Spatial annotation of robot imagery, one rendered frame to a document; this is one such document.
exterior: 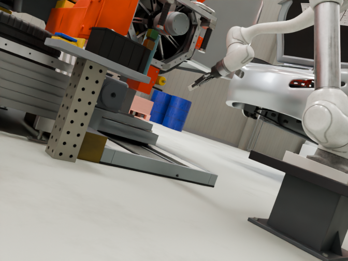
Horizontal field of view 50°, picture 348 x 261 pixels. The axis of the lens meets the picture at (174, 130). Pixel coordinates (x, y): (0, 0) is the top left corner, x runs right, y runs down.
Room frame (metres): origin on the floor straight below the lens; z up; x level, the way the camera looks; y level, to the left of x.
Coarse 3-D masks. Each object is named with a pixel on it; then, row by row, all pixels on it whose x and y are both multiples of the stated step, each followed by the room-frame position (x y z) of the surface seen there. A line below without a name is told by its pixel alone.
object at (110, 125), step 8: (104, 120) 2.24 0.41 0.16; (112, 120) 2.36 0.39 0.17; (104, 128) 2.25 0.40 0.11; (112, 128) 2.29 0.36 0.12; (120, 128) 2.32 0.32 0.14; (128, 128) 2.36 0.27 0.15; (136, 128) 2.39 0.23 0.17; (128, 136) 2.37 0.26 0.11; (136, 136) 2.41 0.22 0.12; (144, 136) 2.45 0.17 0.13; (152, 136) 2.48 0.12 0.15; (152, 144) 2.50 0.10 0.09
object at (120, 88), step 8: (104, 80) 1.94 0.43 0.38; (112, 80) 1.97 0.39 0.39; (104, 88) 1.94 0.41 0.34; (112, 88) 1.96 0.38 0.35; (120, 88) 1.99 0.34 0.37; (104, 96) 1.95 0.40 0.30; (112, 96) 1.97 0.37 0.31; (120, 96) 2.00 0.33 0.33; (96, 104) 1.94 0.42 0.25; (104, 104) 1.96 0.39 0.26; (112, 104) 1.98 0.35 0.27; (120, 104) 2.03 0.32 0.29; (96, 112) 2.00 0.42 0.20; (96, 120) 2.01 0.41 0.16; (96, 128) 2.02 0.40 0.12
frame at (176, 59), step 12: (192, 0) 2.42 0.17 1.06; (192, 12) 2.49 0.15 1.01; (132, 24) 2.20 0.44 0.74; (192, 24) 2.53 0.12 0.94; (132, 36) 2.21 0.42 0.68; (192, 36) 2.50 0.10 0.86; (192, 48) 2.50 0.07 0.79; (156, 60) 2.35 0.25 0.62; (168, 60) 2.46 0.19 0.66; (180, 60) 2.46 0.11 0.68
